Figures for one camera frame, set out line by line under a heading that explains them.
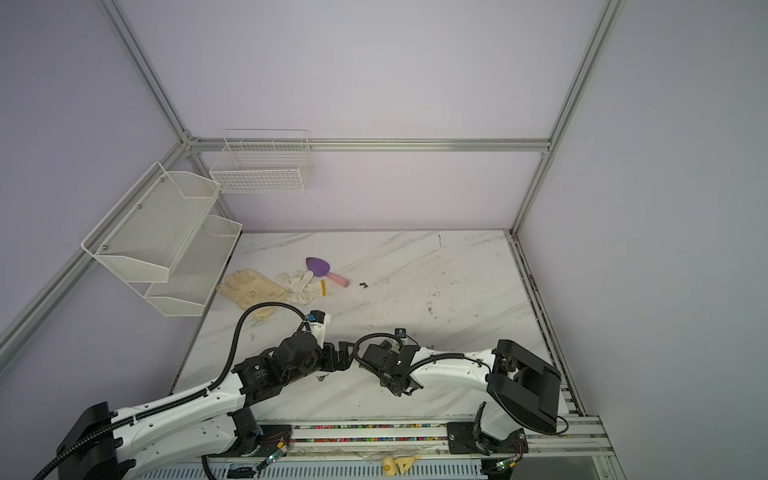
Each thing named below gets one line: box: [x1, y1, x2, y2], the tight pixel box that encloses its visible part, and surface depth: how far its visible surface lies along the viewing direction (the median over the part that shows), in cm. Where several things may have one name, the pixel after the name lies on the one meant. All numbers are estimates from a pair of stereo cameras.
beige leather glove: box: [217, 269, 292, 322], surface depth 104 cm
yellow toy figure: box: [383, 454, 422, 477], surface depth 70 cm
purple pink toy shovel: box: [305, 257, 349, 288], surface depth 112 cm
